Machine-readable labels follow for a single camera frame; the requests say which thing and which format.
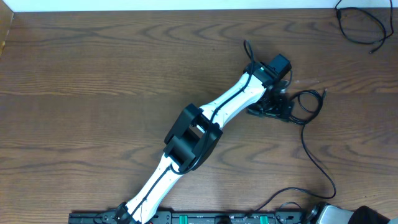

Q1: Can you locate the black usb cable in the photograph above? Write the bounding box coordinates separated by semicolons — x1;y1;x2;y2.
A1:
244;88;337;217

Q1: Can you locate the thin black cable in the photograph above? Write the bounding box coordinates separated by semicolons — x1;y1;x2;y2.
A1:
335;0;395;54

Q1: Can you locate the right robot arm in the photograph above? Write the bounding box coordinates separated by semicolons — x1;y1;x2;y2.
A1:
302;202;397;224

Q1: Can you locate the wooden side panel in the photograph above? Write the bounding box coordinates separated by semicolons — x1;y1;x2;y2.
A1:
0;0;14;55

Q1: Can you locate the left camera cable black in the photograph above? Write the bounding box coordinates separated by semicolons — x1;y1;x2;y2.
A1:
129;39;256;222

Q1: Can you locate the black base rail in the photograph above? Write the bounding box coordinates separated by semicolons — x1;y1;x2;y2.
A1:
68;210;305;224

